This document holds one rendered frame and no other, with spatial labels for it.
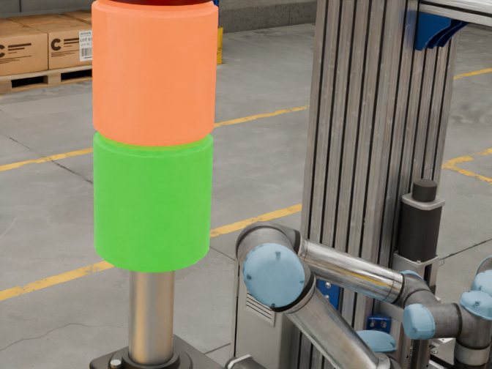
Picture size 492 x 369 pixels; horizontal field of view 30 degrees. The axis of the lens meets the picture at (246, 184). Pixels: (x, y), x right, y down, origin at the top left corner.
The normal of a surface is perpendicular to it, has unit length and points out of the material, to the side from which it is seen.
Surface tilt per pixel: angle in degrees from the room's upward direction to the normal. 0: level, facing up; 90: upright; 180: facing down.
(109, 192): 90
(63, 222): 0
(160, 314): 90
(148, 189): 90
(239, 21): 90
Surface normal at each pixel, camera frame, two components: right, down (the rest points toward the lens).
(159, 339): 0.44, 0.33
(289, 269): 0.07, 0.26
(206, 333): 0.05, -0.94
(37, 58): 0.66, 0.31
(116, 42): -0.44, 0.30
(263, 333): -0.75, 0.20
